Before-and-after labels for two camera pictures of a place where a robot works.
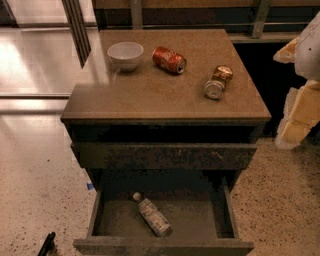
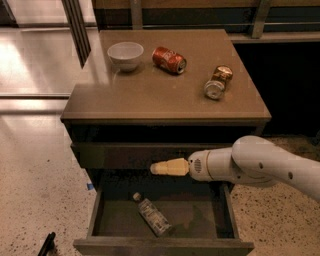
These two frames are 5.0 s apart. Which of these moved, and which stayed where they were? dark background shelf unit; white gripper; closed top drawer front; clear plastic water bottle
Moved: white gripper
Stayed: clear plastic water bottle; closed top drawer front; dark background shelf unit
